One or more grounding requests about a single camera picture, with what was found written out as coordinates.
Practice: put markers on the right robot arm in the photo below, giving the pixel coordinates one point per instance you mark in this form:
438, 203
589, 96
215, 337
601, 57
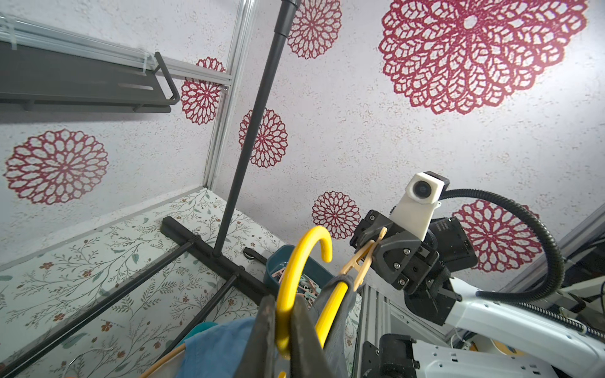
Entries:
549, 344

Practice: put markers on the yellow plastic hanger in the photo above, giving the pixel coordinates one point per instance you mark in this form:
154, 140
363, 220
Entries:
288, 292

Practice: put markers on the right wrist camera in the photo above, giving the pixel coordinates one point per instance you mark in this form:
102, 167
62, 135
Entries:
421, 198

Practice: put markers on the orange plastic hanger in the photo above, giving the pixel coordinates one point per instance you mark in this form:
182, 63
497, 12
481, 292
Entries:
167, 366

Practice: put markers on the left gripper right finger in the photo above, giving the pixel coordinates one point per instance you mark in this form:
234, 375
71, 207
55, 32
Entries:
307, 357

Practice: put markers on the light blue garment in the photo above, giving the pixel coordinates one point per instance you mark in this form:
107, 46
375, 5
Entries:
218, 351

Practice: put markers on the black wall shelf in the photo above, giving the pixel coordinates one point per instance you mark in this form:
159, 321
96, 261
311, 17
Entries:
36, 80

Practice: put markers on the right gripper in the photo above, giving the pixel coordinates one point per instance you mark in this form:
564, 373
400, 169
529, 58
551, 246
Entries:
400, 258

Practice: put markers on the dark grey t-shirt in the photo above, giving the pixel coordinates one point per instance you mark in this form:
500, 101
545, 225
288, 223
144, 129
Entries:
334, 347

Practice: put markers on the beige clothespin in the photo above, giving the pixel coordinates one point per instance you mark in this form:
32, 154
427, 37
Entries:
362, 260

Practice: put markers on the black clothes rack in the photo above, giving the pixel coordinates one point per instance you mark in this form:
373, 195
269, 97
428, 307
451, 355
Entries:
212, 257

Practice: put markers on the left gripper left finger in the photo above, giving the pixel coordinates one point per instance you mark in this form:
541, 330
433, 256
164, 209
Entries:
259, 355

